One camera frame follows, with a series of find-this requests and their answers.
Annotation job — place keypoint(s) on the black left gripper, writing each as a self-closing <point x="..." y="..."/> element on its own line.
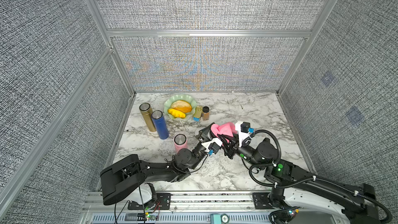
<point x="201" y="134"/>

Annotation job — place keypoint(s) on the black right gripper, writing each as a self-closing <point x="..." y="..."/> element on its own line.
<point x="233" y="143"/>

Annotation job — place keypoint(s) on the pink cloth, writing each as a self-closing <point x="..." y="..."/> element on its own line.
<point x="227" y="130"/>

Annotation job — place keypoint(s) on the pink thermos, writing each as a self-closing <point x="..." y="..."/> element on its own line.
<point x="180" y="142"/>

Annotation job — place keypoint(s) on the blue thermos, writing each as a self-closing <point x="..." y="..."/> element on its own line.
<point x="160" y="124"/>

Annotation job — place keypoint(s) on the gold gradient thermos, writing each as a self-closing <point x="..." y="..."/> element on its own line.
<point x="146" y="112"/>

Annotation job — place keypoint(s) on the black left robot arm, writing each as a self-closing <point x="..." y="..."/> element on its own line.
<point x="123" y="177"/>

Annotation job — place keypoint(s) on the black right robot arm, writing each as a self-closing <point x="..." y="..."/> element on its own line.
<point x="293" y="187"/>

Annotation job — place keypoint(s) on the small brown spice jar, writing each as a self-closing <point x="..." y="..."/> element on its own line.
<point x="205" y="113"/>

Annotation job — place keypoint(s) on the orange bread bun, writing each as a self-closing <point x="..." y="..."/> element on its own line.
<point x="182" y="106"/>

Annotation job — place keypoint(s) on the yellow banana toy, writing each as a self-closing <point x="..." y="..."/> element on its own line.
<point x="176" y="113"/>

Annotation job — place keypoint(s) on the green scalloped plate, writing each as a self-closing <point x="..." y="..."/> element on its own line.
<point x="184" y="97"/>

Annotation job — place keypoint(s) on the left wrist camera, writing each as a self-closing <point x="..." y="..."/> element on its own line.
<point x="213" y="146"/>

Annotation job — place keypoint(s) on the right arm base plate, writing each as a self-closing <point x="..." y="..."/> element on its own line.
<point x="265" y="200"/>

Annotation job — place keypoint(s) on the aluminium front rail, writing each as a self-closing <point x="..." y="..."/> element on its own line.
<point x="209" y="207"/>

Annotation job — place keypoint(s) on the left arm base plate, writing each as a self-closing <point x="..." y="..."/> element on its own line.
<point x="160" y="201"/>

